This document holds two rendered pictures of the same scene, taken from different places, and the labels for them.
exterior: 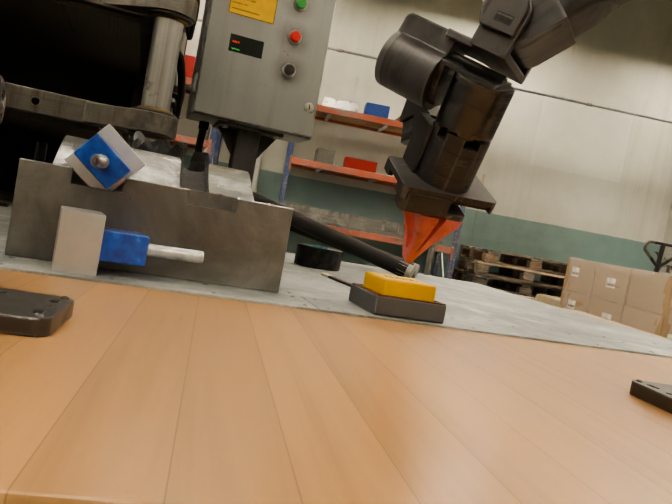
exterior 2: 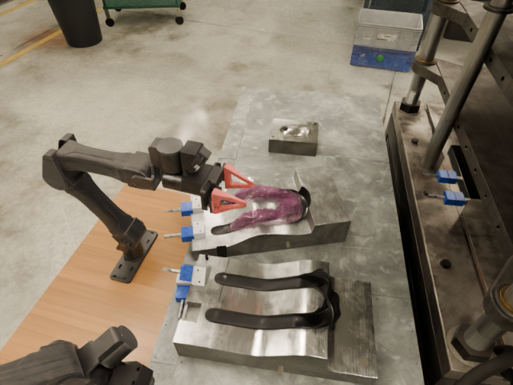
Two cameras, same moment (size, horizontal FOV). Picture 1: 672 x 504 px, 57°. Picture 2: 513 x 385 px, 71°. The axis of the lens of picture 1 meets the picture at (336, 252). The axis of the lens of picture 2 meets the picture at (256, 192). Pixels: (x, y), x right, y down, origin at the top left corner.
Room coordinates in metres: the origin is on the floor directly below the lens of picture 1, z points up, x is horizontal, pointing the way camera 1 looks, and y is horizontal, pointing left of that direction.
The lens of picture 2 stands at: (0.99, -0.17, 1.78)
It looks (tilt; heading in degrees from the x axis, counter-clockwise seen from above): 46 degrees down; 117
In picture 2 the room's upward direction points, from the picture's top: straight up
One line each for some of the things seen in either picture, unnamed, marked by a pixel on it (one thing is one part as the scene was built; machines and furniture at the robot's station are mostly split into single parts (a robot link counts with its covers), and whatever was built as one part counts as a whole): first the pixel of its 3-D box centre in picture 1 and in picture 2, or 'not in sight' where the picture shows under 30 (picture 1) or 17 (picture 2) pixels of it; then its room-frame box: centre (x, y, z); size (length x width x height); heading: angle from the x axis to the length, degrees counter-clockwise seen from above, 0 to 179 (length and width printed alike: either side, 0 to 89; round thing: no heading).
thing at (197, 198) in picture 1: (208, 211); (191, 315); (0.64, 0.14, 0.87); 0.05 x 0.05 x 0.04; 19
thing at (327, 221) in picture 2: not in sight; (265, 210); (0.64, 0.57, 0.86); 0.50 x 0.26 x 0.11; 36
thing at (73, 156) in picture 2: not in sight; (102, 170); (0.34, 0.25, 1.17); 0.30 x 0.09 x 0.12; 12
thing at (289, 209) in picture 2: not in sight; (264, 203); (0.64, 0.56, 0.90); 0.26 x 0.18 x 0.08; 36
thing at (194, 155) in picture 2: not in sight; (199, 166); (0.60, 0.30, 1.25); 0.07 x 0.06 x 0.11; 102
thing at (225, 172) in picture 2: not in sight; (233, 185); (0.67, 0.34, 1.19); 0.09 x 0.07 x 0.07; 12
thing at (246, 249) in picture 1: (155, 200); (279, 311); (0.84, 0.25, 0.87); 0.50 x 0.26 x 0.14; 19
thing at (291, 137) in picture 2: not in sight; (293, 137); (0.56, 1.01, 0.84); 0.20 x 0.15 x 0.07; 19
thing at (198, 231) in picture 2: not in sight; (185, 234); (0.46, 0.36, 0.86); 0.13 x 0.05 x 0.05; 36
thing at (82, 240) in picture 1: (133, 247); (183, 296); (0.57, 0.19, 0.83); 0.13 x 0.05 x 0.05; 115
